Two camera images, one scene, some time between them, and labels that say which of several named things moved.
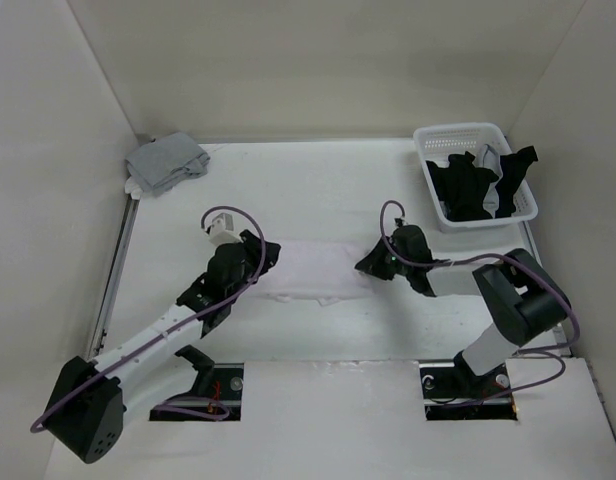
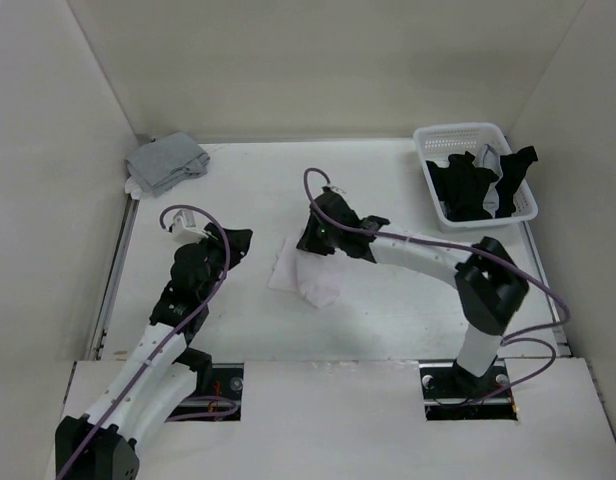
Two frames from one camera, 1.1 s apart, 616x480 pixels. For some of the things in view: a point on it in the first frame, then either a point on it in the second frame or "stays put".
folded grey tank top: [161, 164] stays put
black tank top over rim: [514, 168] stays put
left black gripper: [254, 248] -> [239, 242]
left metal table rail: [101, 327] stays put
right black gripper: [372, 264] -> [309, 243]
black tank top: [462, 186] stays put
